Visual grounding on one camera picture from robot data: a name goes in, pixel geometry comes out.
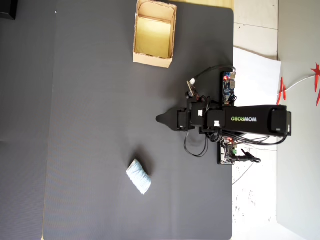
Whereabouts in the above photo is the grey board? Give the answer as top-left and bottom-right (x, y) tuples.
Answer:
(275, 0), (320, 240)

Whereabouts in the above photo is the red star sticker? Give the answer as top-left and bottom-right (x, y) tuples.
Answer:
(310, 62), (320, 107)

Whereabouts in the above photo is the blue circuit board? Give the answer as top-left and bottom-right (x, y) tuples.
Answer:
(222, 71), (238, 105)

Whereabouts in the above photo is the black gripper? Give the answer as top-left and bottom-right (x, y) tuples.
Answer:
(155, 100), (197, 132)

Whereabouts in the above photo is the black textured mat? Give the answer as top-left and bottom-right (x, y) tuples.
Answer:
(42, 0), (235, 240)

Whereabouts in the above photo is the black camera cable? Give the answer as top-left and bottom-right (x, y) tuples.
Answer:
(193, 65), (237, 81)

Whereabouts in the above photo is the open cardboard box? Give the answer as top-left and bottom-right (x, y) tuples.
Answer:
(132, 0), (178, 69)

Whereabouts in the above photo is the black power plug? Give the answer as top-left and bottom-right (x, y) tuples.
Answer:
(234, 148), (262, 164)

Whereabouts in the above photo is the black looping servo cable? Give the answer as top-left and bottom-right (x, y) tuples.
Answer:
(183, 129), (210, 158)

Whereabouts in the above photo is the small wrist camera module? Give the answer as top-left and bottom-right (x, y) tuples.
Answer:
(185, 78), (199, 100)

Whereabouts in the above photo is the black motor driver board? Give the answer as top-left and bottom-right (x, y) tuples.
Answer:
(216, 136), (239, 166)

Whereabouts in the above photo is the white paper sheet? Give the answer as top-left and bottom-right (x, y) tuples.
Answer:
(232, 46), (283, 108)

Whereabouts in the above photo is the white cable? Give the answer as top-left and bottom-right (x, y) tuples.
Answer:
(276, 75), (316, 98)

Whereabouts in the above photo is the light blue yarn block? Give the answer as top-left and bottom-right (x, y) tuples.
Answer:
(125, 158), (153, 196)

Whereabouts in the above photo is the black power cable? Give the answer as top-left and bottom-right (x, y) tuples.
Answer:
(219, 131), (289, 147)

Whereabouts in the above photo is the black box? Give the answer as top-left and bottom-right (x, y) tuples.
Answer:
(0, 0), (17, 21)

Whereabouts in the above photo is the red paper cutout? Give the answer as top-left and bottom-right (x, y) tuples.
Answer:
(276, 76), (287, 106)

